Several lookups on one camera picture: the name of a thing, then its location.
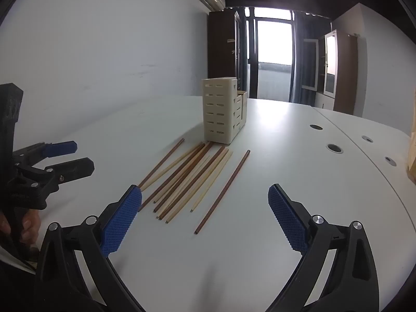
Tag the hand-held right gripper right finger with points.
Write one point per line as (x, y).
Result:
(287, 221)

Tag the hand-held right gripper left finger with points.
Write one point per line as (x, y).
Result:
(123, 221)

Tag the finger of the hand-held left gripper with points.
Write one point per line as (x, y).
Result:
(60, 149)
(74, 167)

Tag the bunch of wooden chopsticks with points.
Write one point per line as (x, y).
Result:
(191, 172)

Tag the cream plastic utensil holder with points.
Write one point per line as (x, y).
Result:
(221, 110)

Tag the person's left hand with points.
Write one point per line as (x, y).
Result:
(30, 226)

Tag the brown paper bag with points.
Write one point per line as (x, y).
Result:
(412, 159)

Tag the brown glass-door cabinet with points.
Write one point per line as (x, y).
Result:
(346, 71)

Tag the glass balcony door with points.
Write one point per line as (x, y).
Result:
(273, 45)

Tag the dark brown wardrobe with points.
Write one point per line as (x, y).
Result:
(221, 48)

